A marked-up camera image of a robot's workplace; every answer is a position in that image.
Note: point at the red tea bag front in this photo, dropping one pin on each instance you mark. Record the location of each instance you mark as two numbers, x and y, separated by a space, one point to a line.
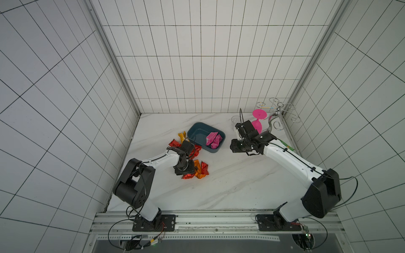
188 176

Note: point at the orange tea bag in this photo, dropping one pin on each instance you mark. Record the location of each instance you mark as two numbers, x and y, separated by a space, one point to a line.
198 170

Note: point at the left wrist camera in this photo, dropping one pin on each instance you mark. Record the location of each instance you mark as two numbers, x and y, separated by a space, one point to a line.
187 147

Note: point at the pink plastic goblet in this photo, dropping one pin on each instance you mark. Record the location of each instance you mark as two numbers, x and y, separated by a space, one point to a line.
259 115

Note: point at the red tea bag pile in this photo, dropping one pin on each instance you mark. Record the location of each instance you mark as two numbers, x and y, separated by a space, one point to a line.
195 151
204 168

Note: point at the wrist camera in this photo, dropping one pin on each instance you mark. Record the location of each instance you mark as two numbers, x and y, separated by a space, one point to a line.
187 147
246 129

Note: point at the clear plastic cup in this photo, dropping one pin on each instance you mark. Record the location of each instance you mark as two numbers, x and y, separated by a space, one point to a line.
235 120

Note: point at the chrome glass holder stand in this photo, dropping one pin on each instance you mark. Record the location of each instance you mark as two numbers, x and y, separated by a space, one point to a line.
277 112

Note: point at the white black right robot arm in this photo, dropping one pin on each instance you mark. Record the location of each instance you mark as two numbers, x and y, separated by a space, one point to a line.
323 190

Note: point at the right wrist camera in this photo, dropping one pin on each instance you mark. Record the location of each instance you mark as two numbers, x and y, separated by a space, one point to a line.
246 129

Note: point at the green snack packet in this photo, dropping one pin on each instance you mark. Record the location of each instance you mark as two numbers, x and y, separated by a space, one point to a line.
286 145

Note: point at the yellow tea bag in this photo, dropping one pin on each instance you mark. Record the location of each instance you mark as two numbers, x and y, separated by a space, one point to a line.
182 136

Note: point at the pink tea bag front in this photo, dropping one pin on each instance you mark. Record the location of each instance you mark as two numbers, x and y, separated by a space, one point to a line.
216 142

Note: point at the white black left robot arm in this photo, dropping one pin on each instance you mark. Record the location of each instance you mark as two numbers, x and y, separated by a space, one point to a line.
135 183

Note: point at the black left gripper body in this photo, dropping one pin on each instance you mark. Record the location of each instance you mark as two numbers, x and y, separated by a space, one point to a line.
186 168

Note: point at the teal plastic storage box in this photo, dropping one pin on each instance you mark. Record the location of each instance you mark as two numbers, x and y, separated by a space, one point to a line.
198 133

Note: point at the pink tea bag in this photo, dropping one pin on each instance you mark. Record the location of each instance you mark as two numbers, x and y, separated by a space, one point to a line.
210 138
216 142

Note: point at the aluminium mounting rail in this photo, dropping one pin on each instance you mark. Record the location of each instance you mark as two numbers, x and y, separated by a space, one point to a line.
216 231

